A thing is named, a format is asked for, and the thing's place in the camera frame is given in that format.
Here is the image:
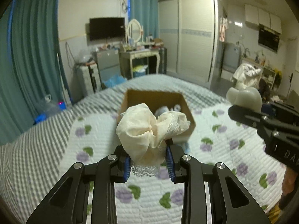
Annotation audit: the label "black wall television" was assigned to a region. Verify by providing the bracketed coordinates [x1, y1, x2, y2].
[89, 17, 125, 41]

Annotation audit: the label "grey checked bed sheet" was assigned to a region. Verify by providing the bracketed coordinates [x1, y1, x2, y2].
[1, 74, 225, 223]

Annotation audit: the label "white wall cabinets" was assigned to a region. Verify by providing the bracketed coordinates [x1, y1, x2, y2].
[244, 4, 282, 34]

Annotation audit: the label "white oval vanity mirror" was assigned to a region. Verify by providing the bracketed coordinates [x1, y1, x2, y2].
[126, 19, 143, 45]

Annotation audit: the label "white sliding wardrobe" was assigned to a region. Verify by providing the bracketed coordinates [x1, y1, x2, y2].
[158, 0, 219, 88]

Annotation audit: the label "floral white quilt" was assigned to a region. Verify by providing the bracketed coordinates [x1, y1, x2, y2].
[59, 104, 285, 223]

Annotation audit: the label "person's hand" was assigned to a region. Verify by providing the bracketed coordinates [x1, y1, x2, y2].
[279, 167, 298, 210]

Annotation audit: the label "white storage cabinet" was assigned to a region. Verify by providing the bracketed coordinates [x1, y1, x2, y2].
[76, 61, 102, 97]

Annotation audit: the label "white dressing table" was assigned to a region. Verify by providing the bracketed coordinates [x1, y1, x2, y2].
[119, 49, 161, 79]

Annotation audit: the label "grey washing machine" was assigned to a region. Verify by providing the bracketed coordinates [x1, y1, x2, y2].
[223, 43, 241, 73]

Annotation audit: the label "teal curtain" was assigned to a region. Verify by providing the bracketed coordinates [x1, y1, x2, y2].
[129, 0, 159, 38]
[1, 0, 66, 145]

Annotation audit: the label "white plush toy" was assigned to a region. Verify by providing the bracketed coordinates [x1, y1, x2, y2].
[226, 87, 263, 112]

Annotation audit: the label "teal curtain right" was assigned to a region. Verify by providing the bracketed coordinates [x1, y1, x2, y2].
[129, 0, 159, 38]

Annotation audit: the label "teal curtain left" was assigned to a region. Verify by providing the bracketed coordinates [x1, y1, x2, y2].
[1, 0, 66, 145]

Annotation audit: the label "clear water jug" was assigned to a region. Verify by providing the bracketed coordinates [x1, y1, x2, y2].
[36, 94, 61, 118]

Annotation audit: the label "white clothes pile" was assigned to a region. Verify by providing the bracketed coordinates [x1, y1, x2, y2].
[232, 63, 261, 90]

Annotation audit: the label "black range hood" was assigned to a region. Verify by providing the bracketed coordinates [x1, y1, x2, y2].
[258, 24, 280, 53]

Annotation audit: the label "small grey fridge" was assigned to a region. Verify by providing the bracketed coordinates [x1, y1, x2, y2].
[96, 49, 121, 83]

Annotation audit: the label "cream lace cloth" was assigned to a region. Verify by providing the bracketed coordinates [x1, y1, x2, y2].
[116, 103, 190, 176]

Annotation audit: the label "brown cardboard box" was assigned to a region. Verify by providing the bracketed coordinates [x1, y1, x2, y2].
[117, 89, 196, 144]

